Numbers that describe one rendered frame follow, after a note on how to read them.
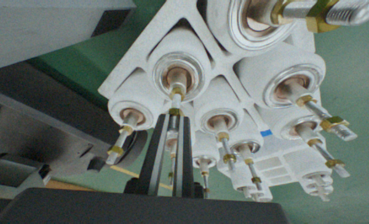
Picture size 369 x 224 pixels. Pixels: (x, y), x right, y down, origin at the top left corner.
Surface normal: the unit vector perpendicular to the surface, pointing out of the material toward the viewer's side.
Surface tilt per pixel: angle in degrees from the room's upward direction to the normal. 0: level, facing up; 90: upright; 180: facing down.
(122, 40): 0
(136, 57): 0
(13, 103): 46
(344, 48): 0
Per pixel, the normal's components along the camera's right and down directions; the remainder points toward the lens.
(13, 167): 0.74, -0.26
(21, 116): -0.02, 0.67
